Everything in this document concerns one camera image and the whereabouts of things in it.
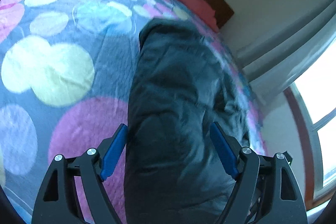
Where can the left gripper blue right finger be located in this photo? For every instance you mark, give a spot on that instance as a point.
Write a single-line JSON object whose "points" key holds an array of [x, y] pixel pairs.
{"points": [[227, 148]]}

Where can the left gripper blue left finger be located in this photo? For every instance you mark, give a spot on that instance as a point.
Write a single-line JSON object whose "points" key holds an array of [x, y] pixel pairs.
{"points": [[110, 150]]}

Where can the black puffer jacket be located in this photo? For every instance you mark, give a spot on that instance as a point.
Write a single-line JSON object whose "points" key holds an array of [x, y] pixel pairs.
{"points": [[173, 173]]}

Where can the right side window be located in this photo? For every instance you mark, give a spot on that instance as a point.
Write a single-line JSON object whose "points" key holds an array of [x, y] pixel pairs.
{"points": [[311, 99]]}

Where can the grey right curtain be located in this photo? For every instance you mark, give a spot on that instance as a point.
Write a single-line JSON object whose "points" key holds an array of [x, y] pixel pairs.
{"points": [[275, 63]]}

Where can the colourful dotted bedspread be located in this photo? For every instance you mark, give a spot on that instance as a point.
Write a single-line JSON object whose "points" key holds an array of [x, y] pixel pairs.
{"points": [[66, 72]]}

